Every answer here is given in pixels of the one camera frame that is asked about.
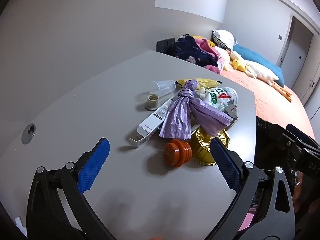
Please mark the teal pillow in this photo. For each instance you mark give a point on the teal pillow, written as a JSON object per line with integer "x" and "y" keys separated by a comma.
{"x": 252, "y": 56}

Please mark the off-white threaded cap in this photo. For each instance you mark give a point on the off-white threaded cap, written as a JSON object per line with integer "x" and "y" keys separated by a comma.
{"x": 152, "y": 102}

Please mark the checkered patchwork pillow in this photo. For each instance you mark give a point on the checkered patchwork pillow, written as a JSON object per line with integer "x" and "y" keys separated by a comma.
{"x": 225, "y": 36}

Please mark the yellow cloth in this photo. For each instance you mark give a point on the yellow cloth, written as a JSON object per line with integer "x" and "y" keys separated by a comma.
{"x": 212, "y": 44}

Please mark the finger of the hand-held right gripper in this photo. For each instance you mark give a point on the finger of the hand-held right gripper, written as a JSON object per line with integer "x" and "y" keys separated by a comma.
{"x": 297, "y": 131}
{"x": 282, "y": 140}

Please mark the yellow pouch with dark tip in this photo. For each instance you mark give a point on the yellow pouch with dark tip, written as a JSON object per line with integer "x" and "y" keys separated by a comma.
{"x": 205, "y": 81}

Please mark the yellow duck plush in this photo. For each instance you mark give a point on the yellow duck plush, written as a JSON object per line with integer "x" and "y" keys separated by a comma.
{"x": 238, "y": 63}

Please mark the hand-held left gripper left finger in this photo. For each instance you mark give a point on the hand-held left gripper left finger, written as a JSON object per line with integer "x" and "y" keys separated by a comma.
{"x": 95, "y": 165}

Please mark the grey door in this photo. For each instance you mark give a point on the grey door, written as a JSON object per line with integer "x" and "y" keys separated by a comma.
{"x": 297, "y": 55}

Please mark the bed with orange sheet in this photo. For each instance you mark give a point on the bed with orange sheet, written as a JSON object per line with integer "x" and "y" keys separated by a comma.
{"x": 270, "y": 100}

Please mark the pink fleece blanket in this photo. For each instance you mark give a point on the pink fleece blanket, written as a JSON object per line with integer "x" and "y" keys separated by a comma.
{"x": 205, "y": 46}

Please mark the gold foil cup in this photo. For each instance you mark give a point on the gold foil cup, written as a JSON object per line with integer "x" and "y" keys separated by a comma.
{"x": 202, "y": 145}

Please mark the purple plastic bag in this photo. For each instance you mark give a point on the purple plastic bag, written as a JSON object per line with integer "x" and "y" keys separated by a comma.
{"x": 180, "y": 112}

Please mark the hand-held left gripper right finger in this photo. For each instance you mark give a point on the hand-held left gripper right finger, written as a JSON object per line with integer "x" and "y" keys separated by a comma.
{"x": 225, "y": 165}

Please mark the white bottle with green label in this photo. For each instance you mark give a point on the white bottle with green label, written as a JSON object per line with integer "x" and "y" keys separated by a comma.
{"x": 222, "y": 97}

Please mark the clear plastic cup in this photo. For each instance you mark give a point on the clear plastic cup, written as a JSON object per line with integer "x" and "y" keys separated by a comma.
{"x": 163, "y": 86}

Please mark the dark wall outlet panel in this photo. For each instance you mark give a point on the dark wall outlet panel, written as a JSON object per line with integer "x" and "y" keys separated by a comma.
{"x": 163, "y": 45}

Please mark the white paper scrap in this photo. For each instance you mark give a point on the white paper scrap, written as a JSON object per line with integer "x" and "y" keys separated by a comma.
{"x": 20, "y": 223}

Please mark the white goose plush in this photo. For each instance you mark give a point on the white goose plush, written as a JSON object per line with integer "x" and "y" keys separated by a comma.
{"x": 260, "y": 71}

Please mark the grey round lid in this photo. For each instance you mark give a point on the grey round lid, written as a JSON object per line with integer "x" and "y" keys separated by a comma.
{"x": 231, "y": 112}

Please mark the orange ribbed stopper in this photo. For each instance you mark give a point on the orange ribbed stopper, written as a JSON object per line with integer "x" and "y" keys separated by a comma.
{"x": 176, "y": 153}

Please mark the white carton box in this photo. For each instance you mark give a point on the white carton box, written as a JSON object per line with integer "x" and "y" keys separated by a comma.
{"x": 152, "y": 122}

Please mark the navy printed blanket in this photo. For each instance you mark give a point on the navy printed blanket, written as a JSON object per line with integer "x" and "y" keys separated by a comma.
{"x": 192, "y": 52}

